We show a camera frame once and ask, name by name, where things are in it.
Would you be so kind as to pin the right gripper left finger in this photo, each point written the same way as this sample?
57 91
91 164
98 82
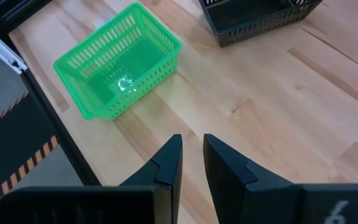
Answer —
154 202

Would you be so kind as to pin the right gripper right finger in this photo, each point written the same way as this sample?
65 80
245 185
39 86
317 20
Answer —
244 199

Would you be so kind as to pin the green slotted plastic basket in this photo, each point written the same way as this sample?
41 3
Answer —
126 62

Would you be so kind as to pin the black slotted plastic basket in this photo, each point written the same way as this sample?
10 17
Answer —
244 18

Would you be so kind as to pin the black mat with orange stripes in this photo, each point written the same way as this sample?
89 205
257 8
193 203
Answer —
11 140

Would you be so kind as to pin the black aluminium rig frame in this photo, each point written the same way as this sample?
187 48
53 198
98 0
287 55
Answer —
61 133

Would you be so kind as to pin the silver aluminium bracket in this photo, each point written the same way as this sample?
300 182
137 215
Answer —
2 46

